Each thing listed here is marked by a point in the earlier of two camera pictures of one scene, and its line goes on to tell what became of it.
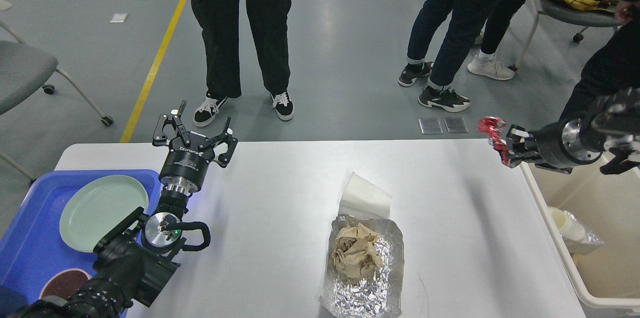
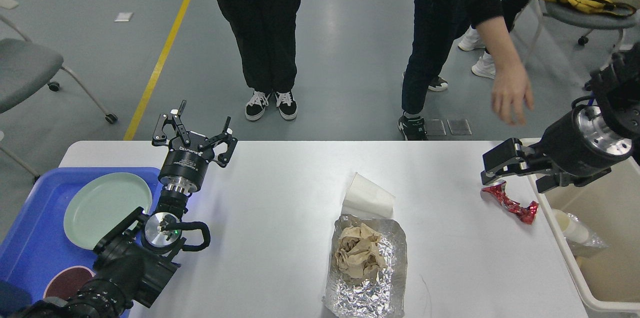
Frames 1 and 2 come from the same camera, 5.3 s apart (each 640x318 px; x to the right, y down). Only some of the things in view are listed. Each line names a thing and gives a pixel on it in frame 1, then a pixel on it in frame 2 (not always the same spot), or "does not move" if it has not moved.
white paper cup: (361, 199) does not move
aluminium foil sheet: (377, 295) does not move
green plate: (95, 206) does not move
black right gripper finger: (520, 143) to (511, 156)
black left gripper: (185, 165) does not move
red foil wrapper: (494, 126) to (527, 214)
